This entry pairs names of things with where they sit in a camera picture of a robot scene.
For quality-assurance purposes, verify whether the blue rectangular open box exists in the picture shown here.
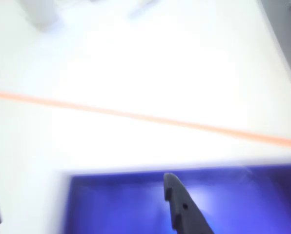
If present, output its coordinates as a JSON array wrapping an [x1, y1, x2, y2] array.
[[62, 164, 291, 234]]

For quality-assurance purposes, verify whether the orange tape strip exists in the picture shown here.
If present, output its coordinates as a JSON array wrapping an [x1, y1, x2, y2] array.
[[0, 89, 291, 149]]

